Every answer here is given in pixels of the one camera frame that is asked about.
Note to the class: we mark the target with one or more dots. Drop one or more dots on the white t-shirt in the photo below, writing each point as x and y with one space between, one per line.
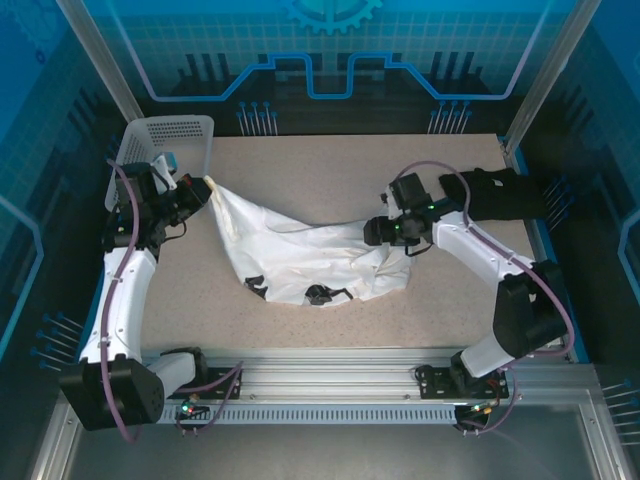
300 255

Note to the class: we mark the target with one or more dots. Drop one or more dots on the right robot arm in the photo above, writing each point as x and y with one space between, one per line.
480 255

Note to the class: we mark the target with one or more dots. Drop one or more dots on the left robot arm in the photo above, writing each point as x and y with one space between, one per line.
122 300

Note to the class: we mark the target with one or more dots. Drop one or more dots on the black folded t-shirt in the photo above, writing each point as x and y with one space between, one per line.
500 195

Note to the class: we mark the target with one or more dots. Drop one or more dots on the white perforated plastic basket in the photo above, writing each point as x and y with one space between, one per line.
165 132

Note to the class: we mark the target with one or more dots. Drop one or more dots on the small LED circuit board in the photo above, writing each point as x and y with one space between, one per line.
482 407
192 409

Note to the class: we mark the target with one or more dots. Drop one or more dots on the aluminium frame post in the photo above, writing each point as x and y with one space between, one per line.
100 60
550 70

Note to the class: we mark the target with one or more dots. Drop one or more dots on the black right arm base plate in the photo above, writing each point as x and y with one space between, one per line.
435 382

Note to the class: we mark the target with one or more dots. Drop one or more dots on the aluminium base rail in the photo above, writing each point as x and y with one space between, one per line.
325 372

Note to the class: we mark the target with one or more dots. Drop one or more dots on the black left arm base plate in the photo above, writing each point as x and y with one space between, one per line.
220 382

